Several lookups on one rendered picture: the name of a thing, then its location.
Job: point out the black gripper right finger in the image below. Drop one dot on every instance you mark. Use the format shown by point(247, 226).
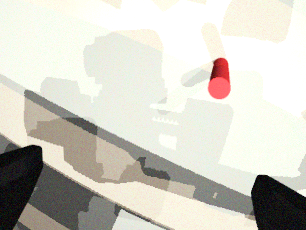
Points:
point(276, 206)

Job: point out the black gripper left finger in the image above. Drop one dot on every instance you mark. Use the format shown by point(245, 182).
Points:
point(19, 171)

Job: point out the red peg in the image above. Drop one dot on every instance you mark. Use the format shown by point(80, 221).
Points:
point(219, 85)

